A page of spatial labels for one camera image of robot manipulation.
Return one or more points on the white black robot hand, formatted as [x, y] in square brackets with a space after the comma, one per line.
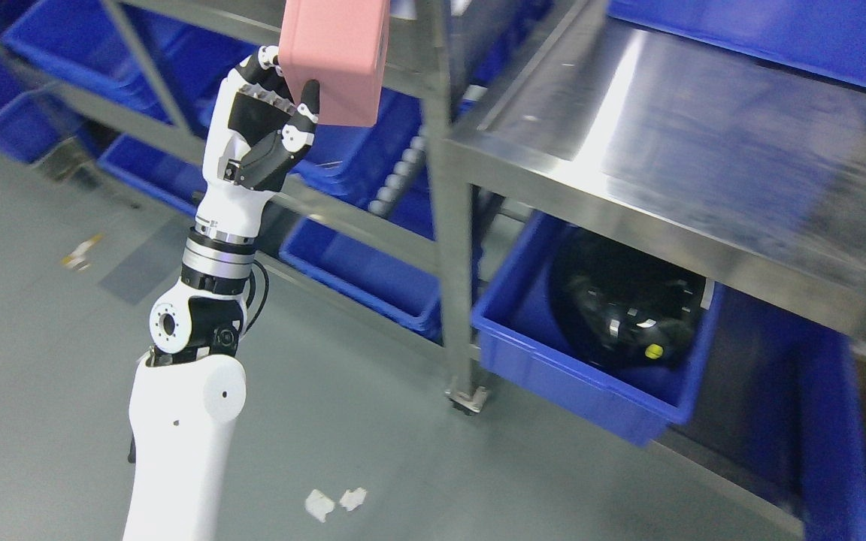
[258, 133]

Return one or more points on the pink plastic storage box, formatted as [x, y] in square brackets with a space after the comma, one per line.
[342, 45]

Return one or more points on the white robot forearm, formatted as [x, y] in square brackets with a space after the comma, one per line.
[189, 390]

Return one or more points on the steel shelf rack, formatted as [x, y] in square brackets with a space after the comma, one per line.
[176, 138]

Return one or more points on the white paper scrap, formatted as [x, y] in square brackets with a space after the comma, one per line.
[352, 499]
[319, 505]

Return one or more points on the black helmet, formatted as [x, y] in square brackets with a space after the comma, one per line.
[619, 307]

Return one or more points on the blue bin with helmet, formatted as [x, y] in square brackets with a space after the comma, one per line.
[520, 340]

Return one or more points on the stainless steel table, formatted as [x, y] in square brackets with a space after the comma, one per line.
[749, 174]

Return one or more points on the blue bin on table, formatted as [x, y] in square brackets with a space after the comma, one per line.
[823, 37]

